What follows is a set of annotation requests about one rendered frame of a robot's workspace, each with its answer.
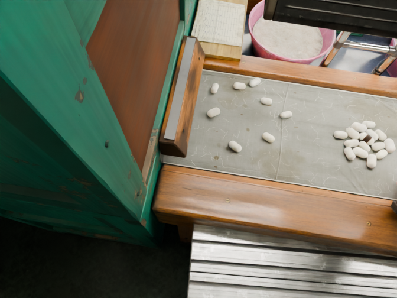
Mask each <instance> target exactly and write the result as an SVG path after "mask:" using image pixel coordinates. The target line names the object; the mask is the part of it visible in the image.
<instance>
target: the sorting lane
mask: <svg viewBox="0 0 397 298"><path fill-rule="evenodd" d="M255 78H258V77H250V76H243V75H239V74H231V73H223V72H216V71H211V70H204V69H203V71H202V74H201V80H200V86H199V90H198V95H197V100H196V105H195V108H194V115H193V121H192V125H191V131H190V138H189V142H188V149H187V155H186V157H185V158H182V157H174V156H168V155H164V158H163V161H162V165H163V164H169V165H173V166H180V167H188V168H192V169H199V170H206V171H213V172H218V173H224V174H232V175H236V176H243V177H250V178H254V179H262V180H269V181H273V182H280V183H287V184H294V185H299V186H306V187H313V188H317V189H324V190H331V191H336V192H343V193H350V194H354V195H361V196H368V197H375V198H380V199H387V200H394V201H397V184H396V182H397V99H395V98H388V97H384V96H376V95H368V94H364V93H356V92H349V91H344V90H337V89H329V88H322V87H317V86H310V85H302V84H297V83H290V82H282V81H278V80H271V79H263V78H260V80H261V82H260V84H258V85H256V86H254V87H251V86H250V84H249V83H250V81H251V80H253V79H255ZM236 82H239V83H244V84H245V85H246V87H245V89H244V90H240V89H235V88H234V87H233V85H234V83H236ZM214 83H217V84H218V85H219V87H218V90H217V92H216V93H212V92H211V88H212V86H213V84H214ZM261 98H270V99H272V103H271V104H270V105H267V104H262V103H261ZM213 108H219V109H220V113H219V114H218V115H216V116H214V117H209V116H208V115H207V112H208V111H209V110H211V109H213ZM286 111H291V112H292V116H291V117H290V118H285V119H282V118H281V117H280V114H281V113H282V112H286ZM364 121H370V122H374V123H375V127H374V128H367V130H368V129H371V130H373V131H374V132H375V131H376V130H378V129H379V130H381V131H382V132H383V133H384V134H385V135H386V136H387V137H386V139H388V138H389V139H392V140H393V141H394V145H395V148H396V149H395V151H394V152H393V153H389V152H388V153H387V155H386V156H385V157H384V158H383V159H376V167H374V168H370V167H368V166H367V158H360V157H358V156H356V157H355V159H354V160H349V159H347V157H346V155H345V153H344V149H345V148H346V147H345V145H344V142H345V141H347V140H352V139H351V138H350V137H349V136H347V138H345V139H341V138H336V137H334V132H335V131H344V132H345V130H346V128H351V125H352V124H353V123H355V122H358V123H360V124H362V123H363V122H364ZM265 132H267V133H269V134H271V135H272V136H274V138H275V140H274V142H268V141H267V140H265V139H263V137H262V135H263V133H265ZM230 141H235V142H236V143H238V144H239V145H240V146H241V147H242V149H241V151H240V152H235V151H234V150H233V149H231V148H230V147H229V142H230Z"/></svg>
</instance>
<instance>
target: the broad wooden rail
mask: <svg viewBox="0 0 397 298"><path fill-rule="evenodd" d="M392 202H393V200H387V199H380V198H375V197H368V196H361V195H354V194H350V193H343V192H336V191H331V190H324V189H317V188H313V187H306V186H299V185H294V184H287V183H280V182H273V181H269V180H262V179H254V178H250V177H243V176H236V175H232V174H224V173H218V172H213V171H206V170H199V169H192V168H188V167H180V166H173V165H169V164H163V165H162V167H161V169H160V171H159V174H158V179H157V184H156V187H155V192H154V197H153V201H152V206H151V208H152V210H153V212H154V213H155V216H156V217H157V219H158V221H159V222H160V223H165V224H172V225H178V226H185V227H189V228H192V227H193V224H198V225H208V226H215V227H219V228H226V229H232V230H237V231H243V232H250V233H255V234H262V235H269V236H273V237H280V238H286V239H293V240H298V241H305V242H312V243H316V244H323V245H329V246H334V247H341V248H348V249H351V250H359V251H366V252H372V253H377V254H384V255H391V256H394V257H395V258H397V214H396V213H395V212H394V211H393V210H392V208H391V204H392Z"/></svg>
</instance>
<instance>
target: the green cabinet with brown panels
mask: <svg viewBox="0 0 397 298"><path fill-rule="evenodd" d="M189 8H190V0H0V197H4V198H8V199H15V200H21V201H26V202H32V203H39V204H43V205H50V206H57V207H62V208H69V209H75V210H82V211H86V212H93V213H102V214H106V215H113V216H120V217H123V218H124V219H127V220H132V221H138V222H139V221H140V218H141V214H142V209H143V206H144V202H145V197H146V193H147V186H148V182H149V178H150V175H151V172H152V167H153V163H154V159H155V154H156V151H157V146H158V141H159V138H160V133H161V128H162V123H163V120H164V116H165V111H166V108H167V103H168V98H169V95H170V91H171V86H172V83H173V78H174V73H175V68H176V65H177V60H178V56H179V53H180V48H181V43H182V40H183V35H184V31H185V28H186V23H187V19H188V15H189Z"/></svg>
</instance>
